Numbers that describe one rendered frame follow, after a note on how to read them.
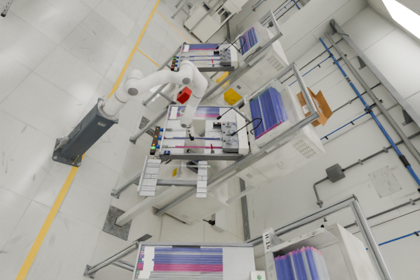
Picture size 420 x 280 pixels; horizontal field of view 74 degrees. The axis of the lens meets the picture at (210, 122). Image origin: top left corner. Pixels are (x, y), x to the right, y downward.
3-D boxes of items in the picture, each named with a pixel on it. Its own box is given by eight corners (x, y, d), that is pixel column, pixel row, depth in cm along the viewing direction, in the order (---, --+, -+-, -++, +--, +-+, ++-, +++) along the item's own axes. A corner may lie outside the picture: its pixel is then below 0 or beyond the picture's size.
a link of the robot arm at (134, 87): (130, 86, 213) (128, 100, 202) (124, 74, 204) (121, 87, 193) (194, 73, 208) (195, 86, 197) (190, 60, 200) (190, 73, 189)
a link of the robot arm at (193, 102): (200, 104, 208) (187, 130, 228) (203, 92, 220) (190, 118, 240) (189, 100, 207) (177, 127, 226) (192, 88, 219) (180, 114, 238)
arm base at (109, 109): (95, 114, 210) (109, 100, 201) (98, 97, 222) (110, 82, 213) (118, 123, 222) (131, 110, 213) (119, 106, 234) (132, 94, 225)
